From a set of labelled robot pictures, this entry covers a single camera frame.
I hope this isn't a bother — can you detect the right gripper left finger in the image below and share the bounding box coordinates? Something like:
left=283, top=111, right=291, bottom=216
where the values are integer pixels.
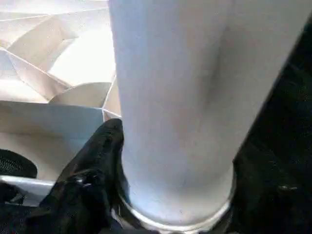
left=25, top=118, right=134, bottom=234

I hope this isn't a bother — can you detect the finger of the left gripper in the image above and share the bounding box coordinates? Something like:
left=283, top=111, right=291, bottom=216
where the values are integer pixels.
left=0, top=148, right=39, bottom=176

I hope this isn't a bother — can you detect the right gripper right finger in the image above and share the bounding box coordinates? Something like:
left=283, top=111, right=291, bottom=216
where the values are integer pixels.
left=229, top=146, right=312, bottom=234

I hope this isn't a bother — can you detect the white plastic table top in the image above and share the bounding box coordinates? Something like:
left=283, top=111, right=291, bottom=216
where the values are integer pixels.
left=0, top=0, right=310, bottom=231

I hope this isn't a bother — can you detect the white plastic table leg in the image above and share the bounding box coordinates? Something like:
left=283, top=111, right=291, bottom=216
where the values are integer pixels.
left=108, top=0, right=236, bottom=232

